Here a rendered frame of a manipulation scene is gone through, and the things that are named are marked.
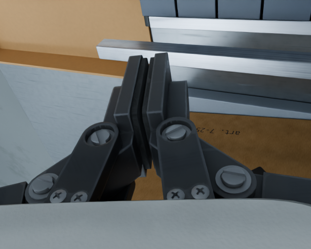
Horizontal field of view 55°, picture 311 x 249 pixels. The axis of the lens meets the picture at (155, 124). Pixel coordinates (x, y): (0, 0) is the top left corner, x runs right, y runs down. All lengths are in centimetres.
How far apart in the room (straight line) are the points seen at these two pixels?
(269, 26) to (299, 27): 2
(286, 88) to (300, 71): 17
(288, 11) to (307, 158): 14
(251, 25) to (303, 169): 14
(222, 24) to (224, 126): 13
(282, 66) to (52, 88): 43
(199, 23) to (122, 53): 9
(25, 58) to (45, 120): 18
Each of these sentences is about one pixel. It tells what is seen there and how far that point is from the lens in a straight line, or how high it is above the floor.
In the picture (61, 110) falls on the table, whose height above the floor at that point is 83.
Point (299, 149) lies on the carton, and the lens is 34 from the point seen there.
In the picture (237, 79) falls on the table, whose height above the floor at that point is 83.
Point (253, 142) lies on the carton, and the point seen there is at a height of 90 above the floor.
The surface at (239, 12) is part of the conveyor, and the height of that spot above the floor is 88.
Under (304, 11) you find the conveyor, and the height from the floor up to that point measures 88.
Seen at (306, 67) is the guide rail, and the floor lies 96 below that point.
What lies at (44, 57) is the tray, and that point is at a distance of 50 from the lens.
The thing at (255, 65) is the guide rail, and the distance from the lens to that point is 21.
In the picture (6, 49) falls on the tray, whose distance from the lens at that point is 57.
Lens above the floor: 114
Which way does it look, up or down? 40 degrees down
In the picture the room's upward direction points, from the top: 148 degrees counter-clockwise
